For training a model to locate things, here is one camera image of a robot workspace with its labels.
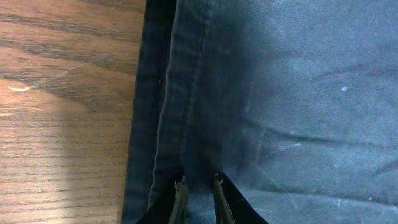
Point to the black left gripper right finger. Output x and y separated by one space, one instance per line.
231 207

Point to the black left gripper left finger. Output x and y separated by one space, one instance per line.
170 207

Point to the navy blue shorts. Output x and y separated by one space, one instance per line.
294 100

